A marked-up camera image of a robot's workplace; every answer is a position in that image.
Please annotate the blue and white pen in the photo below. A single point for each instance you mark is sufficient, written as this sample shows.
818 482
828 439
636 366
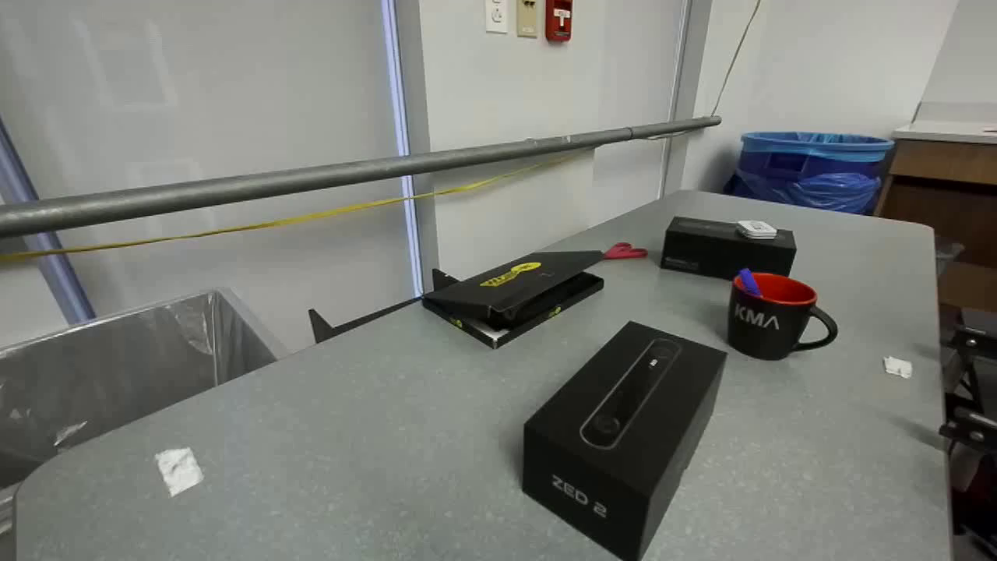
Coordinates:
749 284

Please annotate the black mug red inside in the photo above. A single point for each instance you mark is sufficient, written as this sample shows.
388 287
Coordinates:
767 329

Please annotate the flat black box yellow logo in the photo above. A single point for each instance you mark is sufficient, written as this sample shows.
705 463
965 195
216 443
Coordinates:
516 292

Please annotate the long grey metal pole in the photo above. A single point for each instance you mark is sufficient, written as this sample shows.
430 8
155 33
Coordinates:
314 180

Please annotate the black box carrying white device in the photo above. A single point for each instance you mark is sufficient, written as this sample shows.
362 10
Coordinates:
719 253

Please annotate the small white device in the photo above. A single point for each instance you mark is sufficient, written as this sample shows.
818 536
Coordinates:
759 229

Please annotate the red fire alarm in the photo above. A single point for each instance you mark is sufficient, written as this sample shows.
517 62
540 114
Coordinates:
560 20

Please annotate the bin with blue bag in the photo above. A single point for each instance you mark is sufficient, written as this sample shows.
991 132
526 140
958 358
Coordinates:
812 172

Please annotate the white tape patch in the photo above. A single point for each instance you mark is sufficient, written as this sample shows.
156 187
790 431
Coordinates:
178 473

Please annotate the grey bin with plastic liner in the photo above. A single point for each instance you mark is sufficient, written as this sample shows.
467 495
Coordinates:
114 362

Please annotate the small white paper scrap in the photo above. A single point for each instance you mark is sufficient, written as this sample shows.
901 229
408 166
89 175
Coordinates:
899 366

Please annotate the brown wooden desk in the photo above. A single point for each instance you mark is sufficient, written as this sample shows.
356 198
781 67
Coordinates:
945 198

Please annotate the black ZED camera box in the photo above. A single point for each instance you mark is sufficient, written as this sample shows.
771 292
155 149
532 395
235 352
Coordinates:
625 439

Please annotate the blue vertical wall strip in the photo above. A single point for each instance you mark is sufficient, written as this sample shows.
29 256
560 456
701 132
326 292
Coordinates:
393 83

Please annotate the beige wall plate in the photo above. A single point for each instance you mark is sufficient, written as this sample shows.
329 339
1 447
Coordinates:
527 16

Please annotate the white wall switch plate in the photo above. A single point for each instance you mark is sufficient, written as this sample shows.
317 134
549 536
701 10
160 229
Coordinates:
495 14

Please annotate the black camera mounting base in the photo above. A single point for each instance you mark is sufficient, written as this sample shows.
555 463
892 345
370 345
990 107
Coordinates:
977 439

